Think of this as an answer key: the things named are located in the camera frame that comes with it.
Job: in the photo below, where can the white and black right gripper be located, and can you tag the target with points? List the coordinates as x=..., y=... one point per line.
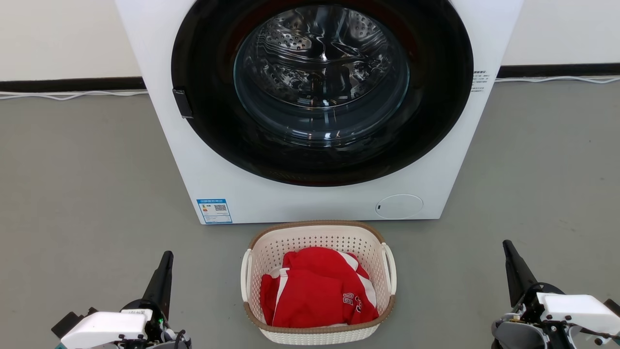
x=576, y=310

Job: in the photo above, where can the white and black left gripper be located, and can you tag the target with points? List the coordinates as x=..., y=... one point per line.
x=104, y=327

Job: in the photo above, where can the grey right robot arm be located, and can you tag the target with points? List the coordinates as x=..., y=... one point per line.
x=518, y=337

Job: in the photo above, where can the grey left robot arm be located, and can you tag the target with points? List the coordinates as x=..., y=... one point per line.
x=170, y=343

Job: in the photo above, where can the white plastic laundry basket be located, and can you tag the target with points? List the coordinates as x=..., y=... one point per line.
x=315, y=237

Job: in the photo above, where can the blue energy label sticker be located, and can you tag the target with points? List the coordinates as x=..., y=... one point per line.
x=214, y=211

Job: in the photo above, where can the round white filter cover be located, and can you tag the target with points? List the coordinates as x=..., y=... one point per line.
x=399, y=206

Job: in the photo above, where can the red and white garment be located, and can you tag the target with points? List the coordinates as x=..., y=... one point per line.
x=310, y=291

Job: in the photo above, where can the white front-load washing machine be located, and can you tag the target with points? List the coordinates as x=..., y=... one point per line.
x=290, y=203

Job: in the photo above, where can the round black washing machine door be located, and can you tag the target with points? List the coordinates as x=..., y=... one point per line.
x=203, y=121

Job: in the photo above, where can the small printed text label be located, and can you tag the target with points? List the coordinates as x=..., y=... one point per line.
x=479, y=81

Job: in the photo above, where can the steel washing machine drum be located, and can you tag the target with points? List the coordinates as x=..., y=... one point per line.
x=315, y=58

